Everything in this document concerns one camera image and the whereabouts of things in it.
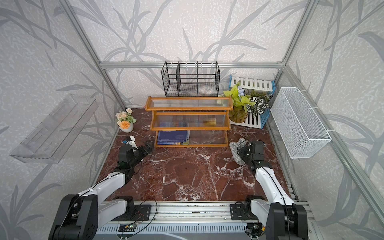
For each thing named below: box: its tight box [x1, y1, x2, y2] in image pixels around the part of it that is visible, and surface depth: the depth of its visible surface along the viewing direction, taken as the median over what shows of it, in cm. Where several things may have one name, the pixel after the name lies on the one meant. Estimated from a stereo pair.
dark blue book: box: [157, 130, 188, 141], surface depth 101 cm
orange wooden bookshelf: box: [145, 96, 234, 148], surface depth 104 cm
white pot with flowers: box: [115, 108, 137, 133], surface depth 101 cm
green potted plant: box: [223, 82, 273, 124], surface depth 93 cm
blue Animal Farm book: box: [157, 139, 190, 145], surface depth 98 cm
